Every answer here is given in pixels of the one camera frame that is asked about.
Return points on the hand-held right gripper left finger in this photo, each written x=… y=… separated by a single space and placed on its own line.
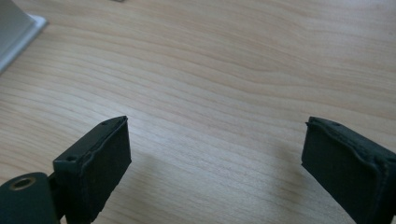
x=93 y=168

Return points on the clear acrylic book rack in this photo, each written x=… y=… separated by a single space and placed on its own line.
x=15 y=28

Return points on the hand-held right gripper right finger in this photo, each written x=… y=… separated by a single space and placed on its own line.
x=348 y=168

